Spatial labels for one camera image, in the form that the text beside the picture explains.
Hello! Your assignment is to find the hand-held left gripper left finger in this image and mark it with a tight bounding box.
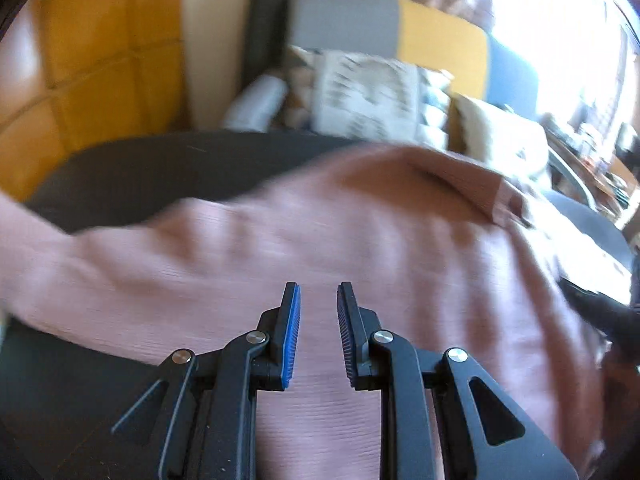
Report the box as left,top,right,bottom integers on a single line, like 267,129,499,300
111,282,302,480

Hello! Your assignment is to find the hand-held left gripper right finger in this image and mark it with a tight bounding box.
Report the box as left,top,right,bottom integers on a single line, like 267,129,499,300
337,282,578,480

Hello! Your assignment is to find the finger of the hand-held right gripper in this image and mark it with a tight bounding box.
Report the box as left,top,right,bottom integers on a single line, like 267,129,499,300
560,280,640,356

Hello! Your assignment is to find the pink knitted sweater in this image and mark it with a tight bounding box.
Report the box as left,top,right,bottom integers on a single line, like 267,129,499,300
0,144,632,480

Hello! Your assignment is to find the cluttered wooden desk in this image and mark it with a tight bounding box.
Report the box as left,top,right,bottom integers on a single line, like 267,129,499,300
540,110,640,211

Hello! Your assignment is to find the deer print pillow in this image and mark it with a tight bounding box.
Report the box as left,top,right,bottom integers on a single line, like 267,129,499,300
450,92,552,182

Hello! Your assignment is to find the tiger print pillow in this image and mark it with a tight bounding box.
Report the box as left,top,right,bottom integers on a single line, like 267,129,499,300
285,45,454,147

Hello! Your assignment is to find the large window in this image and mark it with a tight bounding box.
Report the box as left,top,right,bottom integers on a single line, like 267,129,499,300
490,0,627,127

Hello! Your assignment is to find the rolled black mat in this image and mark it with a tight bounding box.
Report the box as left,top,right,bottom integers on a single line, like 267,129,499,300
242,0,297,92

